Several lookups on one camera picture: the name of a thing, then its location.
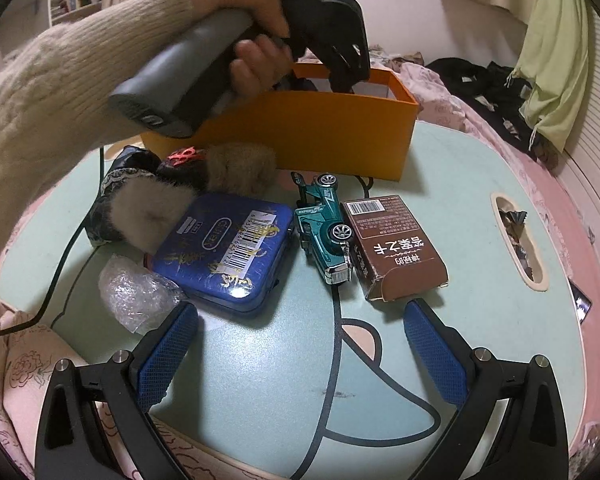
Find green cartoon-print desktop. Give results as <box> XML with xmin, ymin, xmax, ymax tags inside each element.
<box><xmin>0</xmin><ymin>120</ymin><xmax>588</xmax><ymax>480</ymax></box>

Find blue tin box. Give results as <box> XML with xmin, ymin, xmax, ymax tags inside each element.
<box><xmin>150</xmin><ymin>192</ymin><xmax>293</xmax><ymax>316</ymax></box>

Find green toy car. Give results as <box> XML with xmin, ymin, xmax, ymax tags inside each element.
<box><xmin>290</xmin><ymin>172</ymin><xmax>353</xmax><ymax>286</ymax></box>

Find person's left hand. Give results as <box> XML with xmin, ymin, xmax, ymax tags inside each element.
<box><xmin>182</xmin><ymin>0</ymin><xmax>298</xmax><ymax>101</ymax></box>

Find black cloth with red ornament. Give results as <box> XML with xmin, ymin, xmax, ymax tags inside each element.
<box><xmin>155</xmin><ymin>146</ymin><xmax>208</xmax><ymax>191</ymax></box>

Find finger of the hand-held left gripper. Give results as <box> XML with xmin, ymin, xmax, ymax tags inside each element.
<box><xmin>347</xmin><ymin>35</ymin><xmax>372</xmax><ymax>83</ymax></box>
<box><xmin>325</xmin><ymin>42</ymin><xmax>353</xmax><ymax>95</ymax></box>

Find dark foil wrappers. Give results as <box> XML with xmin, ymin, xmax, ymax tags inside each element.
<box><xmin>497</xmin><ymin>205</ymin><xmax>536</xmax><ymax>281</ymax></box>

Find light green hanging garment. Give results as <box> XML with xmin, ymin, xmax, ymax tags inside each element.
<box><xmin>517</xmin><ymin>0</ymin><xmax>588</xmax><ymax>153</ymax></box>

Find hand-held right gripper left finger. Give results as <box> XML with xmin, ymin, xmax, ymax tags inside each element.
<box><xmin>34</xmin><ymin>301</ymin><xmax>201</xmax><ymax>480</ymax></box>

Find white bookshelf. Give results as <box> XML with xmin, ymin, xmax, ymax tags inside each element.
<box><xmin>50</xmin><ymin>0</ymin><xmax>106</xmax><ymax>26</ymax></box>

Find pink floral quilt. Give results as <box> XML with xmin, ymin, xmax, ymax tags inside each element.
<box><xmin>370</xmin><ymin>47</ymin><xmax>481</xmax><ymax>126</ymax></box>

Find black furry slippers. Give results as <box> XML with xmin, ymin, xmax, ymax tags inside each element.
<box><xmin>91</xmin><ymin>145</ymin><xmax>163</xmax><ymax>247</ymax></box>

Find clear bubble wrap bag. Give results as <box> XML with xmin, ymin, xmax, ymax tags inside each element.
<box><xmin>98</xmin><ymin>255</ymin><xmax>186</xmax><ymax>335</ymax></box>

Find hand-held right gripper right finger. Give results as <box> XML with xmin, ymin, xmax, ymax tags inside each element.
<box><xmin>402</xmin><ymin>298</ymin><xmax>570</xmax><ymax>480</ymax></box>

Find orange cardboard box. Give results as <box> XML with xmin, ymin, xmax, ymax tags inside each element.
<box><xmin>140</xmin><ymin>62</ymin><xmax>420</xmax><ymax>183</ymax></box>

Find black clothes pile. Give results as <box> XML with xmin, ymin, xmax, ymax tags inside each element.
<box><xmin>425</xmin><ymin>57</ymin><xmax>536</xmax><ymax>153</ymax></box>

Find black cable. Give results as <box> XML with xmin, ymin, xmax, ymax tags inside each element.
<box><xmin>0</xmin><ymin>147</ymin><xmax>106</xmax><ymax>341</ymax></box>

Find person's left forearm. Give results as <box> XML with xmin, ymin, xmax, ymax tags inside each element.
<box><xmin>0</xmin><ymin>0</ymin><xmax>201</xmax><ymax>291</ymax></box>

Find brown fur pompom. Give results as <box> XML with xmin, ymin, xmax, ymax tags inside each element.
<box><xmin>200</xmin><ymin>142</ymin><xmax>279</xmax><ymax>196</ymax></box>
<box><xmin>105</xmin><ymin>184</ymin><xmax>203</xmax><ymax>255</ymax></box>

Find brown carton box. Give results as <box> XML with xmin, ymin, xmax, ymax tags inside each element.
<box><xmin>341</xmin><ymin>195</ymin><xmax>450</xmax><ymax>302</ymax></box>

